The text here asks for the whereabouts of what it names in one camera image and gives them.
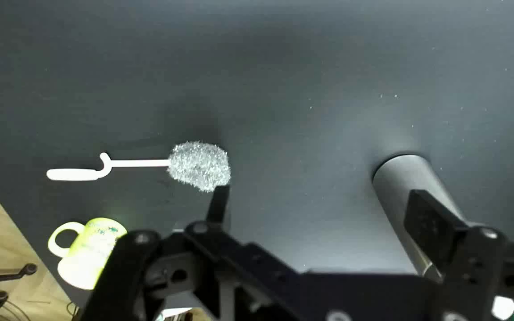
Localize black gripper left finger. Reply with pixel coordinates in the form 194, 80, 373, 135
207, 185, 230, 226

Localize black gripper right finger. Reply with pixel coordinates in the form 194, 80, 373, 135
403, 189, 467, 282

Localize silver metal flask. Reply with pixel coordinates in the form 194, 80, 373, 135
371, 153, 465, 282

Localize white grey dish brush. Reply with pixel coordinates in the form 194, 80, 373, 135
46, 141, 232, 192

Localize white yellow-green mug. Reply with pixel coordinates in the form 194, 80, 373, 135
46, 217, 126, 291

